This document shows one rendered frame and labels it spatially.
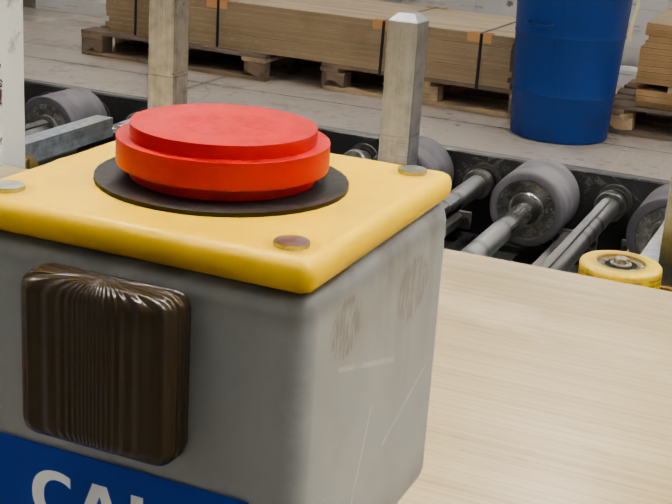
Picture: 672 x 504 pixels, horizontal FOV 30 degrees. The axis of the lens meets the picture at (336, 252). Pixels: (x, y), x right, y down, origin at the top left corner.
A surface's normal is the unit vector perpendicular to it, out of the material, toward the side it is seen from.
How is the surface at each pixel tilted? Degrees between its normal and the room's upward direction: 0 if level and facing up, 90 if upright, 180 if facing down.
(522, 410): 0
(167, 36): 90
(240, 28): 90
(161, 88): 90
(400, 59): 90
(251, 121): 0
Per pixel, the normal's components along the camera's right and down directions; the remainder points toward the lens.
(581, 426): 0.06, -0.95
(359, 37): -0.43, 0.26
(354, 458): 0.91, 0.18
